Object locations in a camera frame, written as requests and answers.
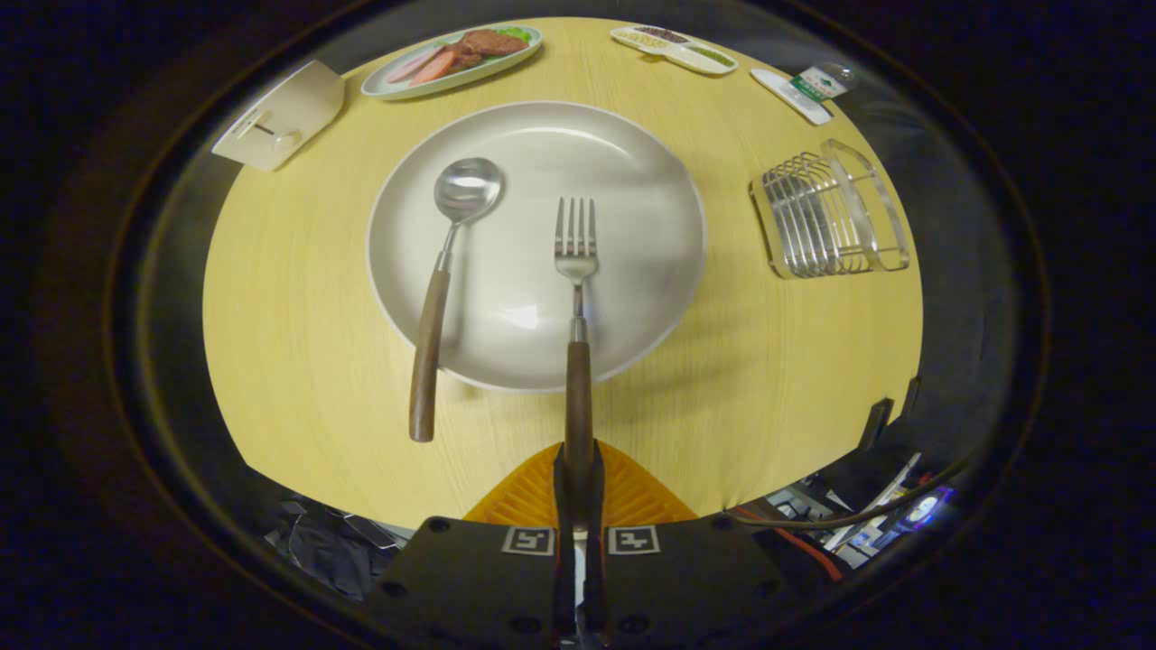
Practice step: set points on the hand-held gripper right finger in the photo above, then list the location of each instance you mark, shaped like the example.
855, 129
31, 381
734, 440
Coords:
596, 506

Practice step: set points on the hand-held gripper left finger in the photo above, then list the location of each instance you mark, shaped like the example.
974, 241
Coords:
562, 506

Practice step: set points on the large white round plate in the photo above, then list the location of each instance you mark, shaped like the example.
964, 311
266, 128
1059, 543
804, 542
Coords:
578, 162

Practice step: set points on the clear acrylic metal rack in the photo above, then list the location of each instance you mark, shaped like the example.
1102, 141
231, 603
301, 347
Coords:
826, 217

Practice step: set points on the green oval plate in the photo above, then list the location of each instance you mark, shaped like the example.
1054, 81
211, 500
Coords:
406, 86

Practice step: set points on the sliced meat and vegetables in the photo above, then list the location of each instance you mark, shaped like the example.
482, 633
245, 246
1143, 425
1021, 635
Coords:
470, 52

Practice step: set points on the white divided condiment dish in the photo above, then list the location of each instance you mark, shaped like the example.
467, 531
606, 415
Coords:
673, 48

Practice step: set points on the white rectangular holder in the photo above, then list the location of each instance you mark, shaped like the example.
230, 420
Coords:
289, 113

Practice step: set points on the plastic bottle with green label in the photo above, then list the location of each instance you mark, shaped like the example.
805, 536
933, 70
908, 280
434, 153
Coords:
822, 83

